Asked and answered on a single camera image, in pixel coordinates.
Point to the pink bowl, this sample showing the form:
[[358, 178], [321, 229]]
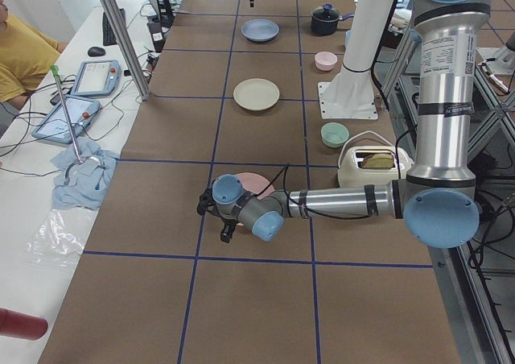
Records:
[[325, 61]]

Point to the glass pot lid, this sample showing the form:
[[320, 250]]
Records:
[[326, 13]]

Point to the teach pendant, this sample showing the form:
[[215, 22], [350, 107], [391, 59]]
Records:
[[96, 78], [54, 127]]

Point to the light blue cup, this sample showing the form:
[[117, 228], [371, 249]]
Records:
[[348, 35]]

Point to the light blue plate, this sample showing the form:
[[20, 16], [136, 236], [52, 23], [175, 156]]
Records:
[[260, 30]]

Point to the bread slice in toaster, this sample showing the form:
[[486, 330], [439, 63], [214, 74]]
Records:
[[378, 161]]

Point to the upper teach pendant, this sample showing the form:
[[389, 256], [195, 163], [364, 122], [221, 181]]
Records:
[[96, 78]]

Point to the black computer mouse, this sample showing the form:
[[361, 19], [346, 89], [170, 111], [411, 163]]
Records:
[[96, 51]]

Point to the lower teach pendant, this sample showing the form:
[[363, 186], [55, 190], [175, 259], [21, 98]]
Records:
[[54, 127]]

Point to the red cylinder bottle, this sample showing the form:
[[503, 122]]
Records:
[[23, 326]]

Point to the person in yellow shirt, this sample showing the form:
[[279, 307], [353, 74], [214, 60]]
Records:
[[27, 55]]

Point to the aluminium frame post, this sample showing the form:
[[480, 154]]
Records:
[[127, 48]]

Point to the clear plastic bag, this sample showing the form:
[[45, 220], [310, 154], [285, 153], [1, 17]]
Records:
[[60, 240]]

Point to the pink plate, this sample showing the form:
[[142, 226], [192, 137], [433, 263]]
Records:
[[255, 183]]

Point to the dark blue pot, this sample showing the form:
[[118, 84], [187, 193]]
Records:
[[327, 28]]

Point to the black keyboard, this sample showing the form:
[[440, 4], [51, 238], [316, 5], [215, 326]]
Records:
[[108, 36]]

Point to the light blue cloth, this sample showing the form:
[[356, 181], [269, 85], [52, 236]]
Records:
[[83, 184]]

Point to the cream white plate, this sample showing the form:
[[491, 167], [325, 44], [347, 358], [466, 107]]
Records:
[[256, 94]]

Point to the green bowl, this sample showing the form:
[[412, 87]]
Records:
[[334, 134]]

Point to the metal rod green tip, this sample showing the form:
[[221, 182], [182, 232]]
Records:
[[71, 129]]

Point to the cream toaster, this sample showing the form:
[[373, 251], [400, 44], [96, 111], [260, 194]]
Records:
[[350, 173]]

